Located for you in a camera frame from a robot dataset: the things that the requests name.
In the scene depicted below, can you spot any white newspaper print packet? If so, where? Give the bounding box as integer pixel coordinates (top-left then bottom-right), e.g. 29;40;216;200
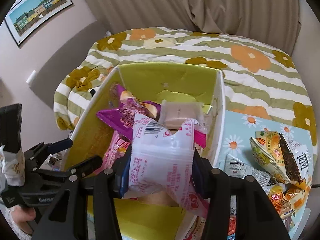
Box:
224;154;271;187

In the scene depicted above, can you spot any beige wafer packet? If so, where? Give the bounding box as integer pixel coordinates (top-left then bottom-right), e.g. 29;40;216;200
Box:
158;100;204;130

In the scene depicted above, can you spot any framed houses picture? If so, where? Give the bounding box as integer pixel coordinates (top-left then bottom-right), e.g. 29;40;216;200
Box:
4;0;73;46

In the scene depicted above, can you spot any floral striped quilt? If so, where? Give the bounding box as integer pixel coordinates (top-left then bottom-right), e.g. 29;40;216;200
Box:
53;27;318;146

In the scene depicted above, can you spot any left hand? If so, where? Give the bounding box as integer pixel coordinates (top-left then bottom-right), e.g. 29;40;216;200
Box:
11;205;36;235

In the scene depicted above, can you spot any white pink snack packet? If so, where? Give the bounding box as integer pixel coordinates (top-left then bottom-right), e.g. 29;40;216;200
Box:
129;113;209;218

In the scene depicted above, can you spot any green cardboard storage box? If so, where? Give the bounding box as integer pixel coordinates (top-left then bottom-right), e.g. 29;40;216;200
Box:
61;62;226;239

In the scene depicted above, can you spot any beige curtain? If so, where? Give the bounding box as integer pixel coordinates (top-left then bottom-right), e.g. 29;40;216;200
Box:
85;0;300;54

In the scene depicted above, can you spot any white wall switch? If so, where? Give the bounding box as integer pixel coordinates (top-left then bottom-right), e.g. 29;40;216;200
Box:
25;70;37;85

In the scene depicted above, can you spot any purple snack packet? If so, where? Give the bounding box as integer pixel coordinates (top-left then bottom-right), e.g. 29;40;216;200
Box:
96;83;161;141

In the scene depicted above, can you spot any pink snack bag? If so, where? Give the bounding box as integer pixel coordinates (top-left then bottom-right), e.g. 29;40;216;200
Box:
96;131;130;174

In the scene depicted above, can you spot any yellow triangular chip bag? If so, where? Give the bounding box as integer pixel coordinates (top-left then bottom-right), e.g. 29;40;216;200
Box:
249;131;290;184

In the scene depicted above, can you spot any daisy pattern blue tablecloth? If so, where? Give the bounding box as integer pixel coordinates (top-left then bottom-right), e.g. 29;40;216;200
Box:
216;111;313;239

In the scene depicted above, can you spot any orange noodle snack bag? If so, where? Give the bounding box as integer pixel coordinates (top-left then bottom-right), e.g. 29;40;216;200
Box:
264;184;311;219

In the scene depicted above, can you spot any white black Tatre snack bag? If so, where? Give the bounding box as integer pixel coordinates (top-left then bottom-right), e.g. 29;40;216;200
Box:
279;133;310;184

